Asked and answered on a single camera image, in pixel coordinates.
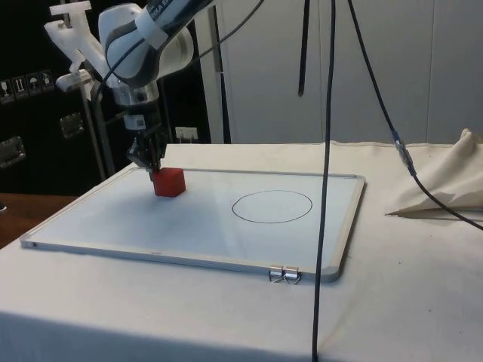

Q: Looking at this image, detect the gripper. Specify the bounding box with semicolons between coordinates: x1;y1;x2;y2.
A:
123;102;168;174

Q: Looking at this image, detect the red cube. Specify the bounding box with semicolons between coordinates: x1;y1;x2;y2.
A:
151;167;187;198

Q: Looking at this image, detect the black cabinet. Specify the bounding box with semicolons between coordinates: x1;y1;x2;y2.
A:
0;0;213;196

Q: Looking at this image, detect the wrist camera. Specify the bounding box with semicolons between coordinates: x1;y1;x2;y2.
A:
112;83;160;107

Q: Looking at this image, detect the whiteboard with silver frame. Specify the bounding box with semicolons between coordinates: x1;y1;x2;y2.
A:
20;167;367;284

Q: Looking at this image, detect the white camera stand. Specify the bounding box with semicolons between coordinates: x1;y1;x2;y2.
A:
42;0;109;180

